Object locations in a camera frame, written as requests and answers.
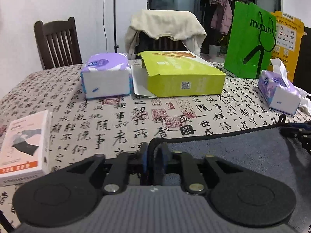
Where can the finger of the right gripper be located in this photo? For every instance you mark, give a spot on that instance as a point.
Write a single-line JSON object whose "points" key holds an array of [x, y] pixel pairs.
{"points": [[298, 131]]}

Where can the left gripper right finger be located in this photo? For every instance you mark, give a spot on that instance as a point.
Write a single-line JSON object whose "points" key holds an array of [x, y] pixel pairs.
{"points": [[182, 164]]}

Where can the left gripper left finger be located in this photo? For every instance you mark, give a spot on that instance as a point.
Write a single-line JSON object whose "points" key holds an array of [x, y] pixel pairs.
{"points": [[125, 164]]}

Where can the purple and grey towel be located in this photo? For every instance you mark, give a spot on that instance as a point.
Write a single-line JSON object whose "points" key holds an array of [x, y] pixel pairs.
{"points": [[255, 178]]}

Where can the crumpled white tissue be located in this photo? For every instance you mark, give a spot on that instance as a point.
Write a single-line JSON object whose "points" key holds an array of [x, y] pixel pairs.
{"points": [[305, 104]]}

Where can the open purple tissue pack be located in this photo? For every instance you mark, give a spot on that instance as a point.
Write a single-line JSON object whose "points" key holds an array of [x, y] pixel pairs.
{"points": [[279, 92]]}

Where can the black paper bag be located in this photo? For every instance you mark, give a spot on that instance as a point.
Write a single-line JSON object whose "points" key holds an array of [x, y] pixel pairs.
{"points": [[302, 78]]}

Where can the calligraphy print tablecloth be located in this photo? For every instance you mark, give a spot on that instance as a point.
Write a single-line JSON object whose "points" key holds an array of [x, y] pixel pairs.
{"points": [[81, 127]]}

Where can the yellow plastic bag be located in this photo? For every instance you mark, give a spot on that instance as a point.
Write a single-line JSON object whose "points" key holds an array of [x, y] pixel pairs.
{"points": [[289, 32]]}

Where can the white pink flat box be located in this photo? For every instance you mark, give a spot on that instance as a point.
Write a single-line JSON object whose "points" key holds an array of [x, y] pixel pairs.
{"points": [[25, 149]]}

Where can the closed purple tissue pack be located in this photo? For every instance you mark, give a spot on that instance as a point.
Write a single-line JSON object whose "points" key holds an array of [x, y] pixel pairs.
{"points": [[106, 75]]}

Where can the green mucun paper bag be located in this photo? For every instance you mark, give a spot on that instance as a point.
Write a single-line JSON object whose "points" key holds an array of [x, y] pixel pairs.
{"points": [[251, 42]]}

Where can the yellow-green cardboard box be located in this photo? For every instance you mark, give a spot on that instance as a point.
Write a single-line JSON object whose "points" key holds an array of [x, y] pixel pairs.
{"points": [[175, 73]]}

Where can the dark wooden chair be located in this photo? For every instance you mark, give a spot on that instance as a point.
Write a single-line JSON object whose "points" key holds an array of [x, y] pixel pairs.
{"points": [[57, 43]]}

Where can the chair with cream cloth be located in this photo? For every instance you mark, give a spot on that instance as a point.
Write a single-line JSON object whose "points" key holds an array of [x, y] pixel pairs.
{"points": [[162, 32]]}

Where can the cream cloth on chair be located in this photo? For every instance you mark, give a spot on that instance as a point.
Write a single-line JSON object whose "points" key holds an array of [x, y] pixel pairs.
{"points": [[165, 26]]}

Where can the studio lamp on stand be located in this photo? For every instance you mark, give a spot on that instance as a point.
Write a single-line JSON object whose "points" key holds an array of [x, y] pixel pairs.
{"points": [[116, 46]]}

